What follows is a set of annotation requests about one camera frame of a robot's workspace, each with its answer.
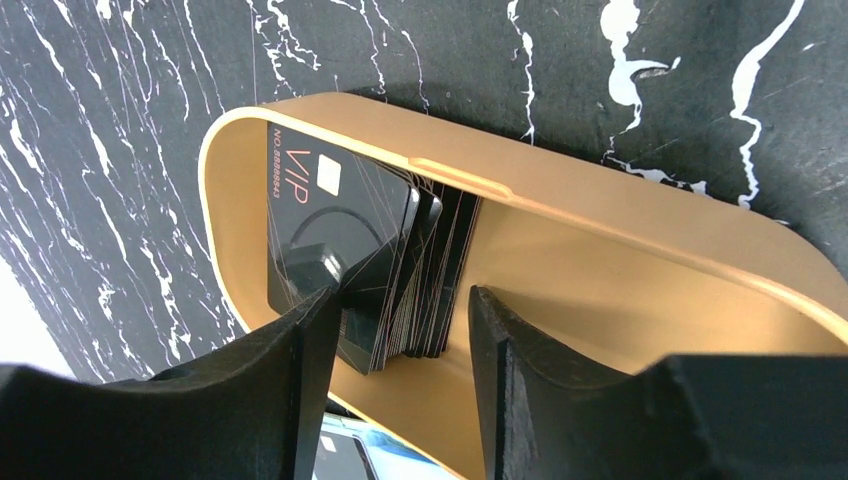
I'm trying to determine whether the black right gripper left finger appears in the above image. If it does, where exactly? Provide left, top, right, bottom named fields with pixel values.
left=1, top=289, right=340, bottom=479

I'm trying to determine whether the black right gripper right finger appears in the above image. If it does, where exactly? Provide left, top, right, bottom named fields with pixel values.
left=468, top=286, right=847, bottom=479

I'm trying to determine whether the orange oval tray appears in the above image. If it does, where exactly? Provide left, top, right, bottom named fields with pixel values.
left=199, top=92, right=847, bottom=479

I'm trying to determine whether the mint green card holder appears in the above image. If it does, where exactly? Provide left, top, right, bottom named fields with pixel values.
left=312, top=413, right=455, bottom=480

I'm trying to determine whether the black VIP card stack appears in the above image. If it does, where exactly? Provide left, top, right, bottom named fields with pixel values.
left=267, top=123, right=480, bottom=374

